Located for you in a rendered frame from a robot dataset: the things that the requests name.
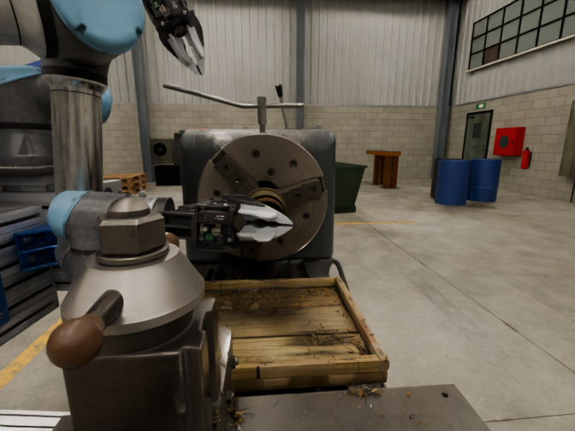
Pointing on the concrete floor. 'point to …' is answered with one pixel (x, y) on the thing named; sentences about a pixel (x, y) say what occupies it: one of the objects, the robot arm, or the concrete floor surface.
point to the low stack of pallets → (129, 181)
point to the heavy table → (385, 168)
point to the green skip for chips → (346, 185)
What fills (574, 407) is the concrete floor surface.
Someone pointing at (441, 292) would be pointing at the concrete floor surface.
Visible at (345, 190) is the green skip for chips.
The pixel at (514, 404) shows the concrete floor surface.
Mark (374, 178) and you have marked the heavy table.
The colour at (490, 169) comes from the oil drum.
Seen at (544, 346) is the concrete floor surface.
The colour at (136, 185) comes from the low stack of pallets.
